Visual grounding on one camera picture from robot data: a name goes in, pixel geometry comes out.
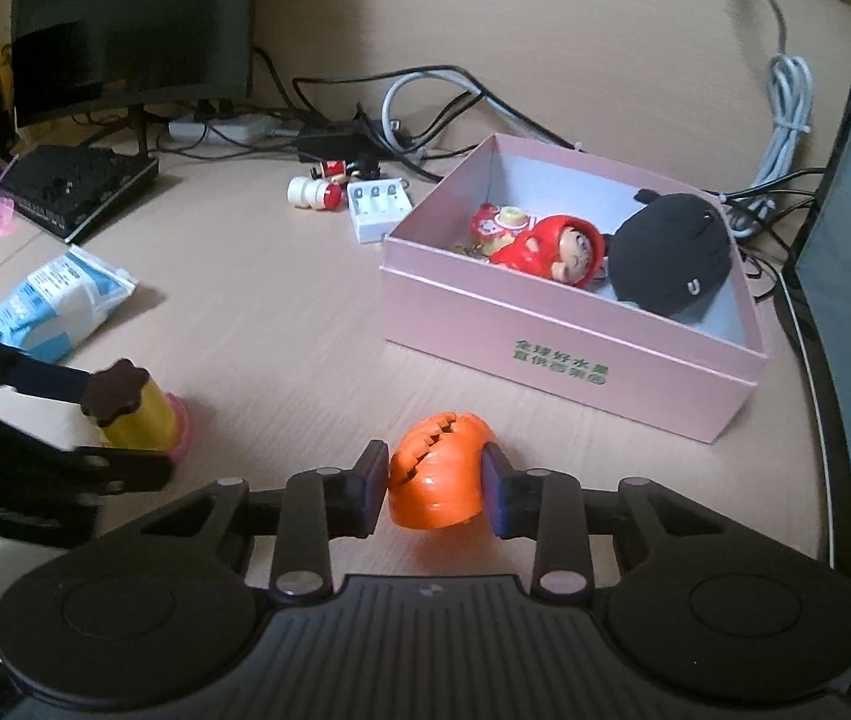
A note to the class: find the blue plastic packet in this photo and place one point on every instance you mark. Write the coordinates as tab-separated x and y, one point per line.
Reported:
50	307

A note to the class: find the red white wooden doll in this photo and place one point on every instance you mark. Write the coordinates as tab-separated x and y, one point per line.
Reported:
313	193

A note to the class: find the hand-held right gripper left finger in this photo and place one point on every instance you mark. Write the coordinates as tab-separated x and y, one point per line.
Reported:
374	484

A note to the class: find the wooden desktop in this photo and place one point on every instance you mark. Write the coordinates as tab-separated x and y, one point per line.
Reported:
260	330

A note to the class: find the black plush toy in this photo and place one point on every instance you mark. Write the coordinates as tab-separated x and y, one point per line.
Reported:
669	255

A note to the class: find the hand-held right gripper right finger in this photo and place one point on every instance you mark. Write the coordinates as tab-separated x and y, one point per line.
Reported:
494	491

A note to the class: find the black computer monitor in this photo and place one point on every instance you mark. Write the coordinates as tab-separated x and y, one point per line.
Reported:
133	22

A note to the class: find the red hooded doll toy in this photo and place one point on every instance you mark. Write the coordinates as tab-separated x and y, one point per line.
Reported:
545	251

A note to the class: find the yellow brown pudding toy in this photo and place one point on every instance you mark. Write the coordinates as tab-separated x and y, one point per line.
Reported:
144	412

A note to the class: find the black power adapter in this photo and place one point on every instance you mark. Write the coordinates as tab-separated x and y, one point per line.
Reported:
332	142

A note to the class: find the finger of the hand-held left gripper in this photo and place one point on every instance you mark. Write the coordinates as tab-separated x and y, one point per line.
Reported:
125	471
43	382

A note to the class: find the pink cardboard box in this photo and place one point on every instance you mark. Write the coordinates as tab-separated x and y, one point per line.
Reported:
545	360

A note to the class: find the orange pumpkin toy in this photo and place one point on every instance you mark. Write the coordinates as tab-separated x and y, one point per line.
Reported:
433	476

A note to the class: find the black keyboard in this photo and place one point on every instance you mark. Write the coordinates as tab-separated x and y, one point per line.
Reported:
73	187

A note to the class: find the white battery charger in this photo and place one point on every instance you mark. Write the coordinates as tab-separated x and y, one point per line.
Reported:
380	210

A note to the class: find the white power strip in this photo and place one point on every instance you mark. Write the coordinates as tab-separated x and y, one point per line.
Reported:
230	126

